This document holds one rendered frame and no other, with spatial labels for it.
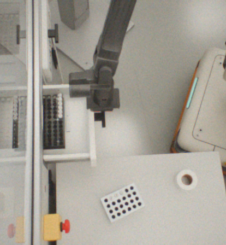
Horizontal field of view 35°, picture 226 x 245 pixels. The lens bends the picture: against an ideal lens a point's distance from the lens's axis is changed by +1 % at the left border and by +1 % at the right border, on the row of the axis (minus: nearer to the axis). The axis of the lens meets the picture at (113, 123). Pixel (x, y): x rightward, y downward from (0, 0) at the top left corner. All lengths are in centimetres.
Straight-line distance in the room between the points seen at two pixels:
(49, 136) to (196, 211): 55
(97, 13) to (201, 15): 68
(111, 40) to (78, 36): 141
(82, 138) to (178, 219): 42
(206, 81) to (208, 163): 75
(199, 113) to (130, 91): 49
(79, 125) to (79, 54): 108
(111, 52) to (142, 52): 140
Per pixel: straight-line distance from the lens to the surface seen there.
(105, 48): 92
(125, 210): 121
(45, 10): 134
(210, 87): 198
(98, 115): 116
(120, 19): 90
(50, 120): 118
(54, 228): 110
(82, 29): 235
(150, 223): 125
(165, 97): 221
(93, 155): 110
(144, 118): 214
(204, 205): 130
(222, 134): 190
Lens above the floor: 200
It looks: 71 degrees down
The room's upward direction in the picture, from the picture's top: 6 degrees clockwise
